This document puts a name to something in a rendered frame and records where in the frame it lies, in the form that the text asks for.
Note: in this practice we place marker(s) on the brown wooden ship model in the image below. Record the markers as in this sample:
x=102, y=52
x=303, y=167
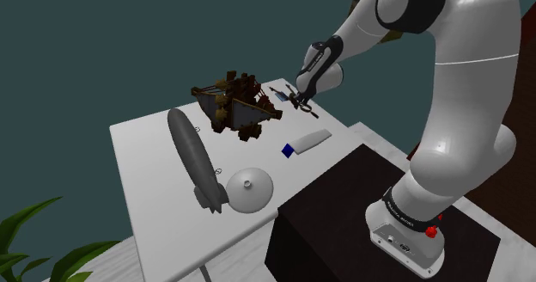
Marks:
x=238, y=105

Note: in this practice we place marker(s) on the white tube with blue cap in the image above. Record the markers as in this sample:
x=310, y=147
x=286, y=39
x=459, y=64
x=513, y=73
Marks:
x=310, y=140

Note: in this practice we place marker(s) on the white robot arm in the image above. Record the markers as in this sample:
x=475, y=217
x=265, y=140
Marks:
x=469, y=105

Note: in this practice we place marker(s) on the grey airship model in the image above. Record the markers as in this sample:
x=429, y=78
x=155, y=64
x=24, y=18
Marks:
x=190, y=151

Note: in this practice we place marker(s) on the grey domed lid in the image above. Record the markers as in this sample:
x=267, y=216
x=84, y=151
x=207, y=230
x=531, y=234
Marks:
x=251, y=193

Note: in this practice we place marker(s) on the black thin tool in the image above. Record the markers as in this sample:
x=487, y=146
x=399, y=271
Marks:
x=278, y=93

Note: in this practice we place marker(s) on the white table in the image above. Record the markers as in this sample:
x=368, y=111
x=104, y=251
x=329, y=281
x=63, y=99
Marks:
x=167, y=222

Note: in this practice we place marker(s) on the green leafy plant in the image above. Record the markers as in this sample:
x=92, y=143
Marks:
x=16, y=226

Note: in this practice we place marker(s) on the dark robot stand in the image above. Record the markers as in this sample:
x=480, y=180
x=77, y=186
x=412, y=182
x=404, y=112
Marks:
x=335, y=214

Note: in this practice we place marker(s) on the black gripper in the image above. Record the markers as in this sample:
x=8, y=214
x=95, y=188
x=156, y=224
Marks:
x=298, y=99

